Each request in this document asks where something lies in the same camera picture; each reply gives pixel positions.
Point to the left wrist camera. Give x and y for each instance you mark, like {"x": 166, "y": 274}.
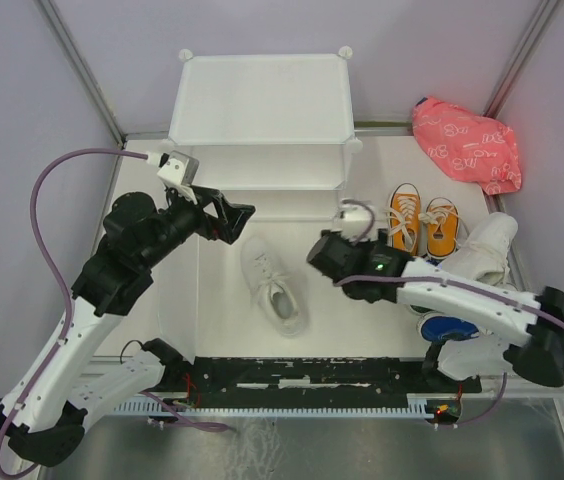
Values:
{"x": 176, "y": 169}

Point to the green canvas sneaker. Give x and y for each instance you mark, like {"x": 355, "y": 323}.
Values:
{"x": 418, "y": 310}

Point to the aluminium corner frame post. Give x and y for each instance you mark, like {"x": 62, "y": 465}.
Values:
{"x": 534, "y": 31}

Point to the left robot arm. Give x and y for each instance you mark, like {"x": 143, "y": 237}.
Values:
{"x": 45, "y": 416}

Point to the white leather sneaker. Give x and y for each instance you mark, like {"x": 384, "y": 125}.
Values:
{"x": 269, "y": 284}
{"x": 484, "y": 255}

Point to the pink patterned plastic bag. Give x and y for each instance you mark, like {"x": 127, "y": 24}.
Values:
{"x": 468, "y": 147}

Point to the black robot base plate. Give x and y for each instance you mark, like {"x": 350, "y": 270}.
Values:
{"x": 305, "y": 383}

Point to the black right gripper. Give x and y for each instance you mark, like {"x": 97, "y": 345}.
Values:
{"x": 379, "y": 240}

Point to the blue canvas sneaker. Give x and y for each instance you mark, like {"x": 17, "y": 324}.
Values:
{"x": 436, "y": 327}

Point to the left aluminium frame post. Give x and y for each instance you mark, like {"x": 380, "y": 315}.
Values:
{"x": 60, "y": 31}

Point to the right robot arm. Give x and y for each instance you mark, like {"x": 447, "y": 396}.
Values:
{"x": 524, "y": 332}

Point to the orange canvas sneaker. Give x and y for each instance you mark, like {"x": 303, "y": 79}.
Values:
{"x": 402, "y": 212}
{"x": 442, "y": 224}

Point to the white plastic shoe cabinet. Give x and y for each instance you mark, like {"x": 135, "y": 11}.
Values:
{"x": 273, "y": 130}

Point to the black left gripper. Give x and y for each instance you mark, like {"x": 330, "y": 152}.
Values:
{"x": 232, "y": 217}

